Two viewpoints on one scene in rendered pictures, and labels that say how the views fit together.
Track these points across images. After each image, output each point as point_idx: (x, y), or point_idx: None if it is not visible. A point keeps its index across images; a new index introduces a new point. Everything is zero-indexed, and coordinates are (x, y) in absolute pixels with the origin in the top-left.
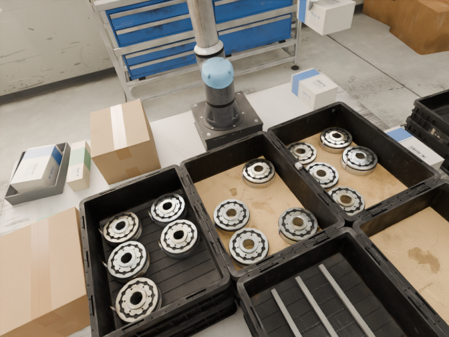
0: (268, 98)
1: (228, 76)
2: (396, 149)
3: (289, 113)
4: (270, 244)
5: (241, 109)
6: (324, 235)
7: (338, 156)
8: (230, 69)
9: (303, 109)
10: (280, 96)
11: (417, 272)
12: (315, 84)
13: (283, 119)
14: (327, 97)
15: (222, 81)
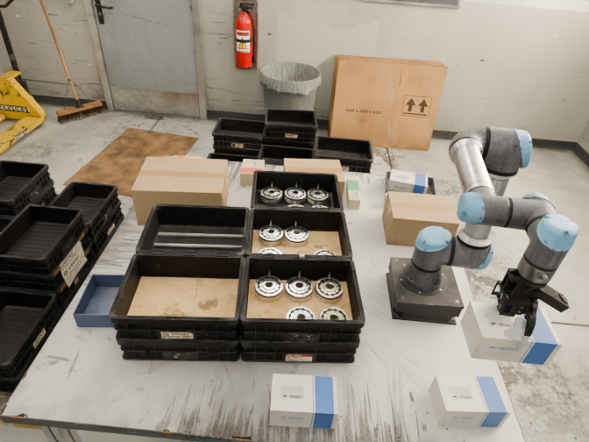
0: (473, 359)
1: (421, 241)
2: None
3: (432, 364)
4: (267, 247)
5: (425, 293)
6: (246, 243)
7: (315, 317)
8: (427, 242)
9: None
10: (474, 374)
11: (204, 295)
12: (460, 388)
13: (422, 352)
14: (437, 402)
15: (417, 239)
